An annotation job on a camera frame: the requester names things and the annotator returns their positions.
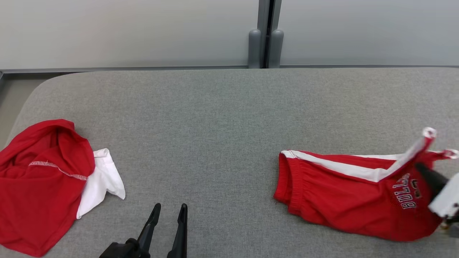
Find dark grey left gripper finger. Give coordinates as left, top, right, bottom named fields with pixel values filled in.
left=137, top=203, right=162, bottom=258
left=167, top=204, right=188, bottom=258

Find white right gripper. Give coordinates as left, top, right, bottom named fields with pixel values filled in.
left=416, top=163, right=459, bottom=220

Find red Bulls shorts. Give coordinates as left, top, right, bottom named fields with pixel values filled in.
left=273, top=127, right=459, bottom=242

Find red basketball jersey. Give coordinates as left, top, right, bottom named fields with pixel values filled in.
left=0, top=119, right=126, bottom=258

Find grey rounded post foot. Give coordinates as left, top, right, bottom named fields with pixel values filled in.
left=248, top=29, right=262, bottom=69
left=269, top=29, right=284, bottom=68

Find grey metal partition post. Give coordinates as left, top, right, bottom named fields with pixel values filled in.
left=256, top=0, right=282, bottom=68

